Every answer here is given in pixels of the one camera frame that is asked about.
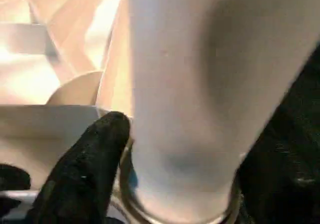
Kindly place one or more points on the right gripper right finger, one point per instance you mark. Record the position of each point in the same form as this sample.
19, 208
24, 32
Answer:
275, 189

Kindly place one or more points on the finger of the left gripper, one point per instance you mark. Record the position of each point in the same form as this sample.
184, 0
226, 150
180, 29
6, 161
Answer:
13, 176

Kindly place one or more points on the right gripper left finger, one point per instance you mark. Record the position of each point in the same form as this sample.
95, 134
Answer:
80, 174

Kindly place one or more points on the white plastic table top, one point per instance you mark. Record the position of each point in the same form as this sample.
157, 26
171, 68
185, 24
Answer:
37, 129

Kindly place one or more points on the white plastic table leg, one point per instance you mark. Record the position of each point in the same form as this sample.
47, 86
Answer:
187, 71

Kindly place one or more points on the black mat cover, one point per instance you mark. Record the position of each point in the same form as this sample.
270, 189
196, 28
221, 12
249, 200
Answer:
305, 96

